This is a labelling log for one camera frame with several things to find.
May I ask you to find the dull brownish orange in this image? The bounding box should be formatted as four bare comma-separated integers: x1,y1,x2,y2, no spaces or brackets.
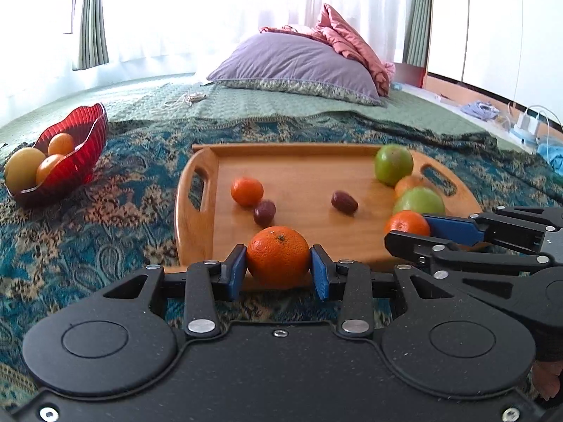
394,173,435,199

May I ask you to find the white sheer curtain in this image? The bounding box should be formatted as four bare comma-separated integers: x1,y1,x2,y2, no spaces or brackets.
102,0,411,79

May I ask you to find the red glass fruit bowl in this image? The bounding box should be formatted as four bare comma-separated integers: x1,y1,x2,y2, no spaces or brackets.
8,103,108,209

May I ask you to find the small tangerine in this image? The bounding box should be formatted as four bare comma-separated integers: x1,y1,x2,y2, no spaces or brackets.
230,177,264,208

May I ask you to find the upper orange in bowl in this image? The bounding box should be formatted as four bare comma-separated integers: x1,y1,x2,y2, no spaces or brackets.
48,133,75,156

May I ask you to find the dark red date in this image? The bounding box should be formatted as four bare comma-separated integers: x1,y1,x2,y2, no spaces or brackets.
253,200,277,228
331,191,359,215

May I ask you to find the left green curtain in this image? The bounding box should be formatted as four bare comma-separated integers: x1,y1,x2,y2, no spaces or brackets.
71,0,109,71

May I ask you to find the white charger device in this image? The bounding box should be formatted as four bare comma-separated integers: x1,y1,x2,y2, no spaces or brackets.
510,105,562,148

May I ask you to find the green curtain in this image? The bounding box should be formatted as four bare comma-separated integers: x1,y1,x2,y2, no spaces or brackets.
403,0,432,69
71,0,109,71

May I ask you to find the blue crumpled garment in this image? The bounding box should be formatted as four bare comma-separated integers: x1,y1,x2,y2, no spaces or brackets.
460,100,500,122

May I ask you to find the orange in bowl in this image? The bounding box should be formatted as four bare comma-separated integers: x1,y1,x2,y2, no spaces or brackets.
48,133,75,156
35,154,65,185

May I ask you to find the green quilted bedspread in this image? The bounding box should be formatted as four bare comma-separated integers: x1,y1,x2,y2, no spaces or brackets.
1,73,521,156

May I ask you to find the purple pillow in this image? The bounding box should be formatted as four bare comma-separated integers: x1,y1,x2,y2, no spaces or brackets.
208,32,380,106

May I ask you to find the large green apple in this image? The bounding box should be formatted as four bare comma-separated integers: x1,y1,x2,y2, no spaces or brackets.
374,144,413,187

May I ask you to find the yellow fruit in bowl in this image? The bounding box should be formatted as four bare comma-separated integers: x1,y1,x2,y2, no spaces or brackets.
5,147,46,194

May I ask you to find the large bright orange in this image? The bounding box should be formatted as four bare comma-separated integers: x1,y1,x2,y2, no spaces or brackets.
246,226,311,290

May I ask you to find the lower orange in bowl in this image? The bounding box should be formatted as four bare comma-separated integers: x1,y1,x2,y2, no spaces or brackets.
35,154,65,185

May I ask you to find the wooden serving tray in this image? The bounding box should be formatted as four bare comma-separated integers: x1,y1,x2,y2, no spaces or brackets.
173,142,485,294

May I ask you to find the white cord on bed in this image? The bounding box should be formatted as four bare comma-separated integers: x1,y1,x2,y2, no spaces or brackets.
164,90,209,109

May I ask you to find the blue paisley cloth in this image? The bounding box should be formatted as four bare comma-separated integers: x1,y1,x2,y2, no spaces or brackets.
1,113,562,410

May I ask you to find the pink crumpled blanket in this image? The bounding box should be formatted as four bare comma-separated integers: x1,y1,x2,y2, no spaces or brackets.
260,4,395,96

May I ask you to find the right green curtain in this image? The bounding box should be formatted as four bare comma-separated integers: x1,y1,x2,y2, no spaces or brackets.
403,0,432,69

